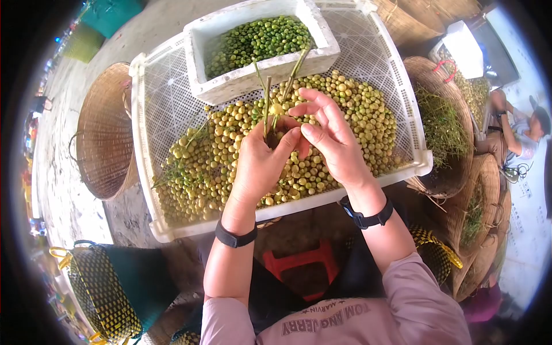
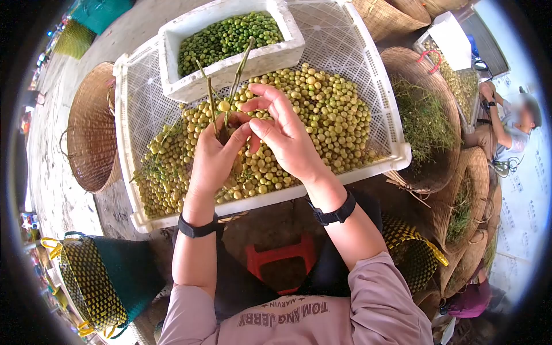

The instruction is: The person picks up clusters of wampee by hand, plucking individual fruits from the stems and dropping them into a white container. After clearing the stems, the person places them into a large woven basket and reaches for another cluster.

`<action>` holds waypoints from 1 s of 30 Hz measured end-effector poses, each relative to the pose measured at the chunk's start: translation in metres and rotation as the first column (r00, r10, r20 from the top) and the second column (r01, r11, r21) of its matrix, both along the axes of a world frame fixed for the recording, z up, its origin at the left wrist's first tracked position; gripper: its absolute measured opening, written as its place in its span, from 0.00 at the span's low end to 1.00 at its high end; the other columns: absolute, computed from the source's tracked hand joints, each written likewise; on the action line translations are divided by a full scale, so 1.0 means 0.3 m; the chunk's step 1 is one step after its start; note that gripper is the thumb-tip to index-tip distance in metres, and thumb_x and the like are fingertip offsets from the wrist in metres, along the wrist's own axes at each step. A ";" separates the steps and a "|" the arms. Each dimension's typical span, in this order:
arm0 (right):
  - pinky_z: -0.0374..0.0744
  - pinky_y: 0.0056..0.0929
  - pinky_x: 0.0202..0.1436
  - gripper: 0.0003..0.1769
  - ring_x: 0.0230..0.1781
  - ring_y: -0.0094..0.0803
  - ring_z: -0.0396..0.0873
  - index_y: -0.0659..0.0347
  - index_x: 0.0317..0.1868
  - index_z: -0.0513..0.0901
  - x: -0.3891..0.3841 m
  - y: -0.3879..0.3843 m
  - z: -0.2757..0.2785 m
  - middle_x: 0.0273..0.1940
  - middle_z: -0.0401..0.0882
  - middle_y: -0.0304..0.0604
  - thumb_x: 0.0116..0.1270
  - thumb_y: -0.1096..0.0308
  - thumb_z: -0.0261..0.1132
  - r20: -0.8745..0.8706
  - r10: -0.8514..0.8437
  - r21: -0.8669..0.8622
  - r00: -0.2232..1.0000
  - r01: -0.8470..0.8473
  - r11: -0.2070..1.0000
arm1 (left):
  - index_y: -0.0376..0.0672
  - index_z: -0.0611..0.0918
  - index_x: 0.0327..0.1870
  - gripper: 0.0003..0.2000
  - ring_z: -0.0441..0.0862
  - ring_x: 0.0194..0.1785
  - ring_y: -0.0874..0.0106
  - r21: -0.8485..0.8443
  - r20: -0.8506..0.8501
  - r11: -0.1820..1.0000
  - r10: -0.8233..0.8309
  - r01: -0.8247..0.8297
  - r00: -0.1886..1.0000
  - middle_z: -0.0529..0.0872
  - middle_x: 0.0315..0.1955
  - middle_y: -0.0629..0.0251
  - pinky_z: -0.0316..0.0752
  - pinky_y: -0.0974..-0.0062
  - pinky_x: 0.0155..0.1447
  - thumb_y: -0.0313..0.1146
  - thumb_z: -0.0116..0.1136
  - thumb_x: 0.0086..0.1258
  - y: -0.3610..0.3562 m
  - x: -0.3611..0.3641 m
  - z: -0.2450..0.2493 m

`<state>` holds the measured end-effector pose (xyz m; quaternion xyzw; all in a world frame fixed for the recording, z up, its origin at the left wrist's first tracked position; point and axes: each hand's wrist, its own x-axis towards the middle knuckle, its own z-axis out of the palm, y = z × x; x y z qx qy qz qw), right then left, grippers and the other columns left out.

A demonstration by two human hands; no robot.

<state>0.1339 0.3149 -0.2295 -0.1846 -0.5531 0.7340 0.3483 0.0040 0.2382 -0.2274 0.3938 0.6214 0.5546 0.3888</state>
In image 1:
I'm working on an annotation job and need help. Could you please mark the person's left hand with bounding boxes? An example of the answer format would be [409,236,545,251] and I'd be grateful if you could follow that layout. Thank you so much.
[228,116,303,213]

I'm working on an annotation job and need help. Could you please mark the person's right hand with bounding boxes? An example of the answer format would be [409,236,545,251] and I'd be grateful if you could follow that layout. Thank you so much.
[288,88,384,196]

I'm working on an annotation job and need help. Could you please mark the person's left fingers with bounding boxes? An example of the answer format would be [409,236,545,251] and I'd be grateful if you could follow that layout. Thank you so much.
[248,116,301,139]

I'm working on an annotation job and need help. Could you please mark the person's right index finger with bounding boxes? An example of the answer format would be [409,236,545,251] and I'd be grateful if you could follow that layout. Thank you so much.
[288,103,324,123]

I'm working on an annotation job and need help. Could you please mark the person's right middle finger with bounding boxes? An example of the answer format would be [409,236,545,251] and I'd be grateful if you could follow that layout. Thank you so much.
[298,88,339,114]

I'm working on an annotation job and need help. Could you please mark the person's right thumb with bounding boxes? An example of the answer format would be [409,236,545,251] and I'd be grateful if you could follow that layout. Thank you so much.
[300,123,329,149]

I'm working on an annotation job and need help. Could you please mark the person's left thumb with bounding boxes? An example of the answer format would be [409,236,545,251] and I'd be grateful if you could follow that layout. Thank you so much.
[273,126,303,164]

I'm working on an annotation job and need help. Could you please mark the bunch of green fruit stems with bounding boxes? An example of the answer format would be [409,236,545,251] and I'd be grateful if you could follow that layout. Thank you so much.
[252,42,314,148]

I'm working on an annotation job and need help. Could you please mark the pile of yellow-green round fruits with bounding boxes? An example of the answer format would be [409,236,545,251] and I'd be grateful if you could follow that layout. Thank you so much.
[153,71,405,226]

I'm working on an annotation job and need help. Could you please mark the pile of small green fruits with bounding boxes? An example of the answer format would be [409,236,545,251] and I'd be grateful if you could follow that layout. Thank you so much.
[204,15,316,81]

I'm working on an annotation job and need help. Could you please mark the black wrist band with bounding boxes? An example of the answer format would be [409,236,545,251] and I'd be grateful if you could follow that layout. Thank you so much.
[215,218,258,249]
[338,195,394,230]

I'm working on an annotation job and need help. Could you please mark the green leafy twig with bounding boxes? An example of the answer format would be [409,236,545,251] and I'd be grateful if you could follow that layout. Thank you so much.
[151,120,213,190]

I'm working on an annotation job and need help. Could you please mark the white perforated plastic crate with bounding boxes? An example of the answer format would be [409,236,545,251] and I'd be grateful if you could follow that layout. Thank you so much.
[129,0,434,244]

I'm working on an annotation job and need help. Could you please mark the red plastic stool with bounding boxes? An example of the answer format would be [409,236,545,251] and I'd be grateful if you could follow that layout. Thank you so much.
[262,239,341,302]

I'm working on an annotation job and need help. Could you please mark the pile of stripped green stems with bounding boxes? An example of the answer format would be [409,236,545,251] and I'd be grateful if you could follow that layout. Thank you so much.
[413,84,472,170]

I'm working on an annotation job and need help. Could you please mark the woven basket with stems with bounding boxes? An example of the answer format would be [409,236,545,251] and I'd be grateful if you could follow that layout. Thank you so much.
[403,56,476,200]

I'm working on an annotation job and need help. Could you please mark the small white foam box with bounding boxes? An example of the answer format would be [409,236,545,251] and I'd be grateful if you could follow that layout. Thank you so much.
[442,20,485,80]

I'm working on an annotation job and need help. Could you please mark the empty woven bamboo basket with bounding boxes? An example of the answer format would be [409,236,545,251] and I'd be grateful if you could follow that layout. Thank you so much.
[68,62,141,202]

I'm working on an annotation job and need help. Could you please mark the small black yellow woven bag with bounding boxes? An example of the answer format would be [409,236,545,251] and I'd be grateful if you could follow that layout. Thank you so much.
[407,223,464,286]

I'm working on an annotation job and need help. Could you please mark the shallow woven bamboo basket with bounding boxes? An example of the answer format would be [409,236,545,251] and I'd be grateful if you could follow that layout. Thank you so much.
[443,153,502,256]

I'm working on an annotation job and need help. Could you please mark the person's body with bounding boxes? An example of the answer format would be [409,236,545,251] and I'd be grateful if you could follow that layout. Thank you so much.
[200,252,473,345]

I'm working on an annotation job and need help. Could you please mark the teal plastic basket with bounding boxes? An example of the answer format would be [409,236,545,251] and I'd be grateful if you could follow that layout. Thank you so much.
[79,0,145,39]

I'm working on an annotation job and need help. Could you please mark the green plastic basket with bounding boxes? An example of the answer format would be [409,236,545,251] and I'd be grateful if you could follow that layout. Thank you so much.
[60,23,107,65]

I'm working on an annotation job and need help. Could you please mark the large black yellow woven bag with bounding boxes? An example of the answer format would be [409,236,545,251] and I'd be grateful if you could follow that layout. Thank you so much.
[48,240,180,345]

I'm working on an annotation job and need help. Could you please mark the fruit basket with red handle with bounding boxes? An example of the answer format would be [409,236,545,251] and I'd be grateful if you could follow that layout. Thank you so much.
[429,41,493,131]

